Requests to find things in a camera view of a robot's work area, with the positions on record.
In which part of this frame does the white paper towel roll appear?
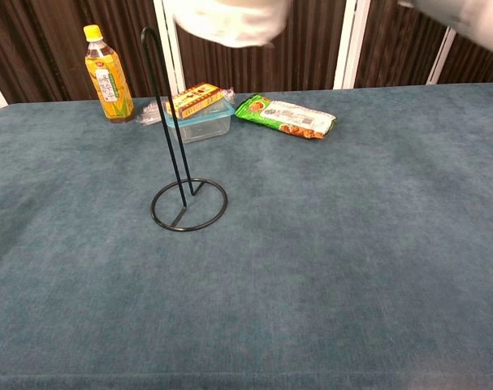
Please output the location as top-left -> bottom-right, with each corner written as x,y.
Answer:
171,0 -> 291,50

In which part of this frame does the blue table cloth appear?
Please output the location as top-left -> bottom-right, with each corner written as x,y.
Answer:
0,83 -> 493,390

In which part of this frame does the clear container with blue lid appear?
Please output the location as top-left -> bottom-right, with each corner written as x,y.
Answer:
163,98 -> 236,145

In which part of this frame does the green snack packet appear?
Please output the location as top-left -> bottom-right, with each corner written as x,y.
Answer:
234,93 -> 337,141

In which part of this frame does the red and yellow cardboard box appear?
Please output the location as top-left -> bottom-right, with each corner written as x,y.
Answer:
164,82 -> 225,120

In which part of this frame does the yellow tea bottle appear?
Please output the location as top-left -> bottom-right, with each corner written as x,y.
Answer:
83,24 -> 136,124

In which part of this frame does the black metal wire holder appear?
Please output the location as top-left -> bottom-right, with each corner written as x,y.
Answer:
140,26 -> 229,233

